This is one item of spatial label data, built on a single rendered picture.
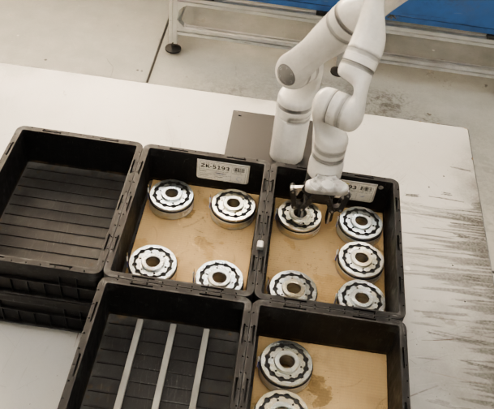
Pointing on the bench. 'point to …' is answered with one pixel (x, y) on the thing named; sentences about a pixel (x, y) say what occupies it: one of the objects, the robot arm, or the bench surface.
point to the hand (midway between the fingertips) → (314, 216)
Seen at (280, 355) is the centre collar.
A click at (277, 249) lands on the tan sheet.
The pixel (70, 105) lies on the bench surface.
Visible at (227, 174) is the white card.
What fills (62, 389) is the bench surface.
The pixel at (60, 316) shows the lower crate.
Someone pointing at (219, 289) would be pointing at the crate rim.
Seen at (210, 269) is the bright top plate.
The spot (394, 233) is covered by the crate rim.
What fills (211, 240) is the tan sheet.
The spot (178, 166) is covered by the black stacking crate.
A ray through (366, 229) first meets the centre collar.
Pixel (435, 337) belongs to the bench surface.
